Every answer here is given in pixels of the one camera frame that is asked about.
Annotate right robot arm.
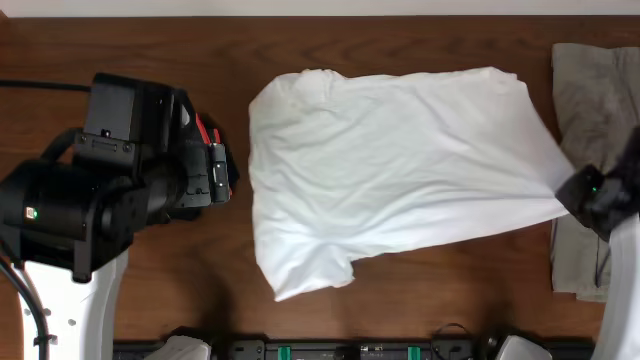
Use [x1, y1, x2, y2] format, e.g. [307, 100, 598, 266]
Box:
[555, 128, 639, 360]

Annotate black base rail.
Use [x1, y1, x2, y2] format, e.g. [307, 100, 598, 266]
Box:
[111, 323, 595, 360]

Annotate beige folded trousers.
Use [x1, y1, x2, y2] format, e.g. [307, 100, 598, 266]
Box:
[551, 43, 639, 303]

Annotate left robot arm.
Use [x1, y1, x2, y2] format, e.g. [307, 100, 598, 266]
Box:
[1, 73, 237, 359]

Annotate white t-shirt with print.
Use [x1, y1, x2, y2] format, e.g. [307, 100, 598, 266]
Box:
[248, 67, 574, 301]

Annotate black shorts red grey waistband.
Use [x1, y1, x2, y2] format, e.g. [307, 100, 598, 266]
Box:
[196, 114, 240, 203]

